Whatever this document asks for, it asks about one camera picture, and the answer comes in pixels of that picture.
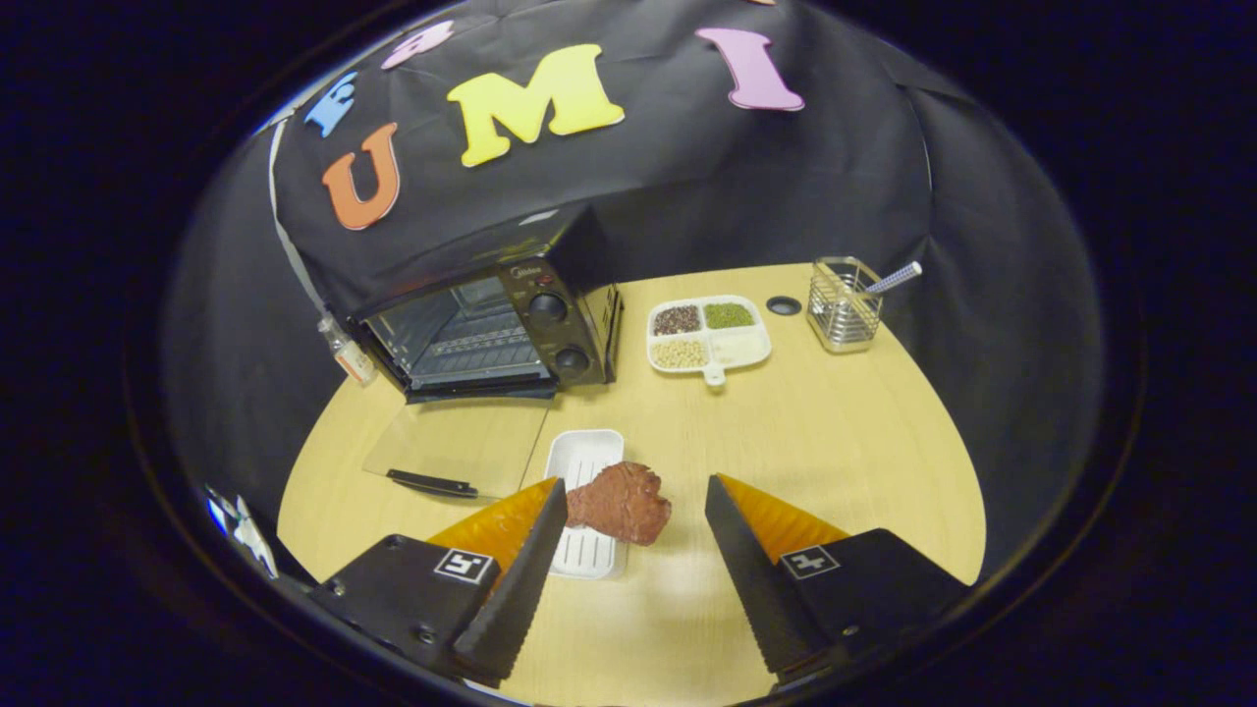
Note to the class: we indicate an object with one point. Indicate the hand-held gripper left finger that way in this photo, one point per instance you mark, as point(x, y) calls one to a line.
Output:
point(520, 589)

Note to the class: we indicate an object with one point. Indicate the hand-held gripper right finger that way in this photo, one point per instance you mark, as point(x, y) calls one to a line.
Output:
point(751, 579)

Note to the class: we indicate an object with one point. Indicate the brown meat steak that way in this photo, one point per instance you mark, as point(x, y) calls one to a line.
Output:
point(621, 503)

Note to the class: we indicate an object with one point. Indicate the white rectangular tray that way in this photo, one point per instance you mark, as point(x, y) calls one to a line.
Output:
point(584, 454)

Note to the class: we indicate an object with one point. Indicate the black toaster oven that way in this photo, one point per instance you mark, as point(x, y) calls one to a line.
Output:
point(550, 309)

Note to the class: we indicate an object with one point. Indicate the white sectioned plate with grains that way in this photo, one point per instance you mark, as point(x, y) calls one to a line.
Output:
point(738, 344)

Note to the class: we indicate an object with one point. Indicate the black table grommet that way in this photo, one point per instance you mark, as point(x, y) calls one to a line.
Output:
point(784, 305)

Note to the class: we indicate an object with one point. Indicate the clear bottle with orange label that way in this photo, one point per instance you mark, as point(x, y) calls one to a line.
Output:
point(354, 361)

